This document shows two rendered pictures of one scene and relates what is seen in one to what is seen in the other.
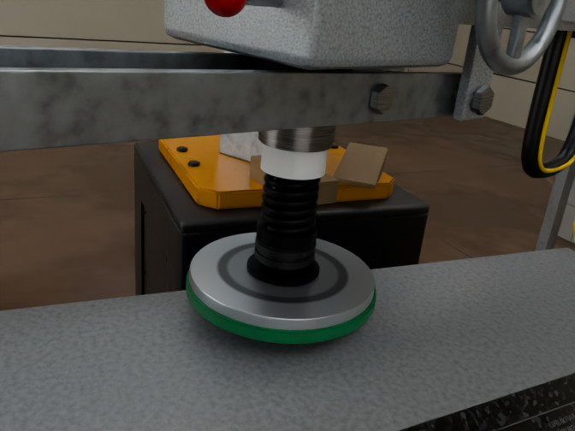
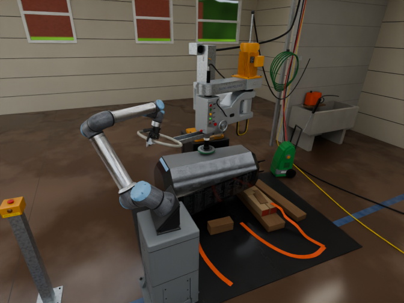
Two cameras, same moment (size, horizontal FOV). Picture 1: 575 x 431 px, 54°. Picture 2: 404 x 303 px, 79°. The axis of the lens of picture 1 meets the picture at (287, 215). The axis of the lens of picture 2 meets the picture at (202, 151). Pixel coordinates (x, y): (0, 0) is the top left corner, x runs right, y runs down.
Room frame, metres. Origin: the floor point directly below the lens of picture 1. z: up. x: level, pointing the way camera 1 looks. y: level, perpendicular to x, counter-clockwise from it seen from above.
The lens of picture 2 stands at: (-2.21, -0.08, 2.18)
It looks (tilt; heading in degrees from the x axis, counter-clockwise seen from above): 26 degrees down; 3
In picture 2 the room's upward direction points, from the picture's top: 1 degrees clockwise
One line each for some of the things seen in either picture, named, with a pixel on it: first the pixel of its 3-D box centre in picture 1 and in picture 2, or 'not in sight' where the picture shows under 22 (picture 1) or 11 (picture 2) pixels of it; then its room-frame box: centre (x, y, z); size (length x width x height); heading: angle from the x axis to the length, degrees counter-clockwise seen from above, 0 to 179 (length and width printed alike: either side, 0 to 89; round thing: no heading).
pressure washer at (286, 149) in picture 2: not in sight; (285, 151); (1.55, -1.31, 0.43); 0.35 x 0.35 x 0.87; 10
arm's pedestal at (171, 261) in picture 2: not in sight; (168, 259); (-0.74, 0.26, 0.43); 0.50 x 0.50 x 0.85; 28
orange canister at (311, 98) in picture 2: not in sight; (314, 98); (3.11, -2.22, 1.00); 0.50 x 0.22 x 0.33; 118
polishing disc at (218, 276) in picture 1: (282, 274); (206, 148); (0.58, 0.00, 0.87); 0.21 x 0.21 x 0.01
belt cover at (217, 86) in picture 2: not in sight; (229, 86); (0.82, -0.25, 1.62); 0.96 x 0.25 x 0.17; 134
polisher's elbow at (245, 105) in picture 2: not in sight; (244, 104); (1.04, -0.48, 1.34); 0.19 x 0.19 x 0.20
